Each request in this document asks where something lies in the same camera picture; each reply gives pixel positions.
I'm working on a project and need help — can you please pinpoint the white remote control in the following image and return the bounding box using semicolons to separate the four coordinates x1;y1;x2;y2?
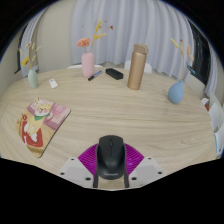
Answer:
48;77;59;90

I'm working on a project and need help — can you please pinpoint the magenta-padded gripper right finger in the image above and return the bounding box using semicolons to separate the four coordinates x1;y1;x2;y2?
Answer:
123;143;165;189

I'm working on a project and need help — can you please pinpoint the pale green vase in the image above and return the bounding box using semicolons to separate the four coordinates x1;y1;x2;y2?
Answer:
27;68;39;89

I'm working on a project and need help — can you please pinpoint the gold insulated bottle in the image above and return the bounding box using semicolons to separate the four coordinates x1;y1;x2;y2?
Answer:
126;43;149;91

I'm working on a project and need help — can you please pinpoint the yellow dried flower bunch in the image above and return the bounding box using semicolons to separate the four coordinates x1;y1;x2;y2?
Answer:
18;41;43;70

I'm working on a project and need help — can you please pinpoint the white and blue chair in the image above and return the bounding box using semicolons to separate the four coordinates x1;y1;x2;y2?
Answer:
208;102;223;133
214;123;224;158

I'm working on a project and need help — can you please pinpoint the blue black marker pen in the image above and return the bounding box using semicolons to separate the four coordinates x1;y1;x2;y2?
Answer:
87;69;103;82

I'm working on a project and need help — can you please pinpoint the dark window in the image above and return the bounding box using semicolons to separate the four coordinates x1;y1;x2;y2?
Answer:
188;21;211;86
13;28;28;75

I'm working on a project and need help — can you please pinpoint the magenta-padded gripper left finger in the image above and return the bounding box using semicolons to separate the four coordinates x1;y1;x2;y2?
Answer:
58;143;99;189

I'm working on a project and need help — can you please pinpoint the black rectangular case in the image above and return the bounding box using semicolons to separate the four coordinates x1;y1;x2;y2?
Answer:
105;67;125;81

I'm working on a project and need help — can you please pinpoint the blue round vase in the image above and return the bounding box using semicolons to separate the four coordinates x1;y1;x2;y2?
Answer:
167;79;185;105

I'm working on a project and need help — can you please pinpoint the pink vase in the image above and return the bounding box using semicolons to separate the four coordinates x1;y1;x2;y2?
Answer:
81;51;96;79

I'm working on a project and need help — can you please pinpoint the small white chair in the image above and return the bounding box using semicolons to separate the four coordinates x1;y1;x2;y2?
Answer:
200;97;210;108

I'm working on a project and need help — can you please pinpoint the beige dried flower bunch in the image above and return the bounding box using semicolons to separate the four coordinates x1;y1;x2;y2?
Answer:
170;37;197;82

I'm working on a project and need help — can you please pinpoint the black computer mouse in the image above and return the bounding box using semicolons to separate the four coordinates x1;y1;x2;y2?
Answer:
95;134;127;181

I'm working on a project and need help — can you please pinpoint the cartoon print mouse pad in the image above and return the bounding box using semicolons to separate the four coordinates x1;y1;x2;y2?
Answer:
15;97;72;159

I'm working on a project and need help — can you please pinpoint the wide white curtain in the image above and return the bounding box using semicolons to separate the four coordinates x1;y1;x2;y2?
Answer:
69;0;195;83

